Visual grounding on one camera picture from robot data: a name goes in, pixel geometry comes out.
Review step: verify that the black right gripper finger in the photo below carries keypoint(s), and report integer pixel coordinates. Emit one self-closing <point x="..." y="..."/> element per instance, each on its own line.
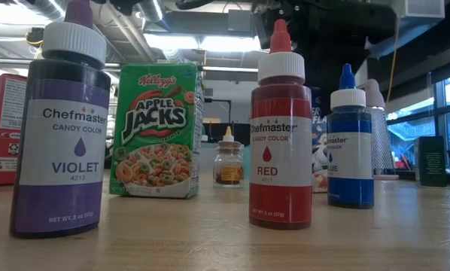
<point x="323" y="67"/>

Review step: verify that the blue Frosted Flakes cereal box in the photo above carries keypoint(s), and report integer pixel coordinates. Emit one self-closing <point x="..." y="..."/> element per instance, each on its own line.
<point x="319" y="158"/>

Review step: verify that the blue food colour bottle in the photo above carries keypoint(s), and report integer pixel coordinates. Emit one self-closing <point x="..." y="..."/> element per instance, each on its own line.
<point x="350" y="162"/>

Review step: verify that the glass jar brown spice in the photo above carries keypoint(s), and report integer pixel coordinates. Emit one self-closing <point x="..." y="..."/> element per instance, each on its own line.
<point x="228" y="169"/>

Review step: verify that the red food colour bottle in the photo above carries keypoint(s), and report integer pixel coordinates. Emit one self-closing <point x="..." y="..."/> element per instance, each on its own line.
<point x="280" y="150"/>

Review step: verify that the ceiling light strip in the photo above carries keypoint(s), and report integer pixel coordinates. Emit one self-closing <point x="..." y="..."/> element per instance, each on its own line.
<point x="210" y="43"/>

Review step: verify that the black monitor screen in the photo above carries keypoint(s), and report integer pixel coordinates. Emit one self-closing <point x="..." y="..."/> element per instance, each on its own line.
<point x="213" y="132"/>

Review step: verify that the dark green small box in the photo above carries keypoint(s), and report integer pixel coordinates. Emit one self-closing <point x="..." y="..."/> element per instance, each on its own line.
<point x="431" y="162"/>

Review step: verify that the green Apple Jacks cereal box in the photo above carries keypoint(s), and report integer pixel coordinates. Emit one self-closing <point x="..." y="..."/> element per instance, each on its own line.
<point x="155" y="124"/>

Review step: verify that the violet food colour bottle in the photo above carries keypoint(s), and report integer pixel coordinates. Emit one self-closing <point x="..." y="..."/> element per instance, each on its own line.
<point x="61" y="150"/>

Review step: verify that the black ceiling lamp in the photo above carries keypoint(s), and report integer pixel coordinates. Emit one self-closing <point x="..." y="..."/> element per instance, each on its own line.
<point x="35" y="37"/>

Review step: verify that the red Froot Loops cereal box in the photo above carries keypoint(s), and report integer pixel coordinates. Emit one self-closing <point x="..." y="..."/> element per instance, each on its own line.
<point x="6" y="124"/>

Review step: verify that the silver ceiling duct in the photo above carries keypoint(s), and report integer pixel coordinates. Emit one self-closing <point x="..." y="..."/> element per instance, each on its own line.
<point x="417" y="9"/>

